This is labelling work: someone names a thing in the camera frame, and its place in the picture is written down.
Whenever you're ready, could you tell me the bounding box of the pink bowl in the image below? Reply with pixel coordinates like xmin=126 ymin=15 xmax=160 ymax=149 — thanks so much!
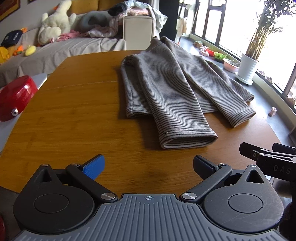
xmin=223 ymin=58 xmax=240 ymax=73

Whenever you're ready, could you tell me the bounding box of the grey striped sweater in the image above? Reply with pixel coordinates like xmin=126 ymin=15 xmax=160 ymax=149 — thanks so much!
xmin=119 ymin=36 xmax=257 ymax=150

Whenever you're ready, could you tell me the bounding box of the pink cloth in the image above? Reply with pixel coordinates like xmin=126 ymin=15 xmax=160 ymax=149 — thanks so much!
xmin=50 ymin=30 xmax=89 ymax=42

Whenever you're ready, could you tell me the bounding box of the grey neck pillow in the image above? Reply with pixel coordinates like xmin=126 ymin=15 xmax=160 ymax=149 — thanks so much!
xmin=79 ymin=10 xmax=114 ymax=33

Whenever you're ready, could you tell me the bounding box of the black cap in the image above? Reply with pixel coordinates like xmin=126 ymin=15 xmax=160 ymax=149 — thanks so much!
xmin=1 ymin=30 xmax=23 ymax=48

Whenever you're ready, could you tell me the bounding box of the framed wall picture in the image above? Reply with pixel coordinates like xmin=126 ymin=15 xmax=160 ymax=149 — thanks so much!
xmin=0 ymin=0 xmax=21 ymax=22

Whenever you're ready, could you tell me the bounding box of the white duck plush toy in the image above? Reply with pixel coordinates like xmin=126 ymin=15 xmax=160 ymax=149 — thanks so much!
xmin=37 ymin=0 xmax=77 ymax=45

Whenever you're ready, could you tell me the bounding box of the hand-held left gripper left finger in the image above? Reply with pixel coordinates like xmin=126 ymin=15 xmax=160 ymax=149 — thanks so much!
xmin=31 ymin=154 xmax=119 ymax=204

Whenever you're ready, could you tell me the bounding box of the black window frame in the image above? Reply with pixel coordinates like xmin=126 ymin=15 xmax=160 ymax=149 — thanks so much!
xmin=192 ymin=0 xmax=296 ymax=107

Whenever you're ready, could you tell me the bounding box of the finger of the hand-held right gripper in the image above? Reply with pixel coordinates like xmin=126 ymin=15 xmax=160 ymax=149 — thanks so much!
xmin=272 ymin=143 xmax=296 ymax=155
xmin=239 ymin=142 xmax=273 ymax=162

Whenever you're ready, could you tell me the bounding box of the white hanging cloth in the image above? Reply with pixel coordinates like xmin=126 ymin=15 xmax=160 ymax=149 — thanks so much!
xmin=177 ymin=17 xmax=188 ymax=44

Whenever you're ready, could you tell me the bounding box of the small green leafy plant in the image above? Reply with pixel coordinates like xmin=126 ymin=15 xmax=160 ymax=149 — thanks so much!
xmin=214 ymin=52 xmax=228 ymax=63

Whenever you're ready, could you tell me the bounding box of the red glossy round container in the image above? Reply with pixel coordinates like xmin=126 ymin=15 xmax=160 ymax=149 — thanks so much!
xmin=0 ymin=75 xmax=38 ymax=122

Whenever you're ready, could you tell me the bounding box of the white side table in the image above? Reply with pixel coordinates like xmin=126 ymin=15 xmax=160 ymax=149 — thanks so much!
xmin=0 ymin=74 xmax=48 ymax=153

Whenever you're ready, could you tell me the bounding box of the sofa with grey cover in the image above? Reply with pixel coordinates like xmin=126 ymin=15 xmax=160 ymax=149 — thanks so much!
xmin=0 ymin=0 xmax=168 ymax=88

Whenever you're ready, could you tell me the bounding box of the pile of loose clothes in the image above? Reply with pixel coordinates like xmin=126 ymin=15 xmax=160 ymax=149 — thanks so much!
xmin=88 ymin=0 xmax=168 ymax=39

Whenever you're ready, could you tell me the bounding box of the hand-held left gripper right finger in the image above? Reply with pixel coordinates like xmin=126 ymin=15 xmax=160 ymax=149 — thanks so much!
xmin=180 ymin=155 xmax=269 ymax=205

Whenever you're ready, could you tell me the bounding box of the yellow plush toy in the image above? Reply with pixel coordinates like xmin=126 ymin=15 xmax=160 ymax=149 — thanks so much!
xmin=0 ymin=46 xmax=11 ymax=64

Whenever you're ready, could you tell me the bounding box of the yellow sofa cushion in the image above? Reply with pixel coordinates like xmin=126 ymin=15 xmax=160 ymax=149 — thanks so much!
xmin=69 ymin=0 xmax=100 ymax=14
xmin=99 ymin=0 xmax=126 ymax=11

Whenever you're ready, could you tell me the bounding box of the tall green bamboo plant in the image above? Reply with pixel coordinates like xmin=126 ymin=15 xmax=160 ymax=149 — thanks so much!
xmin=245 ymin=0 xmax=292 ymax=61

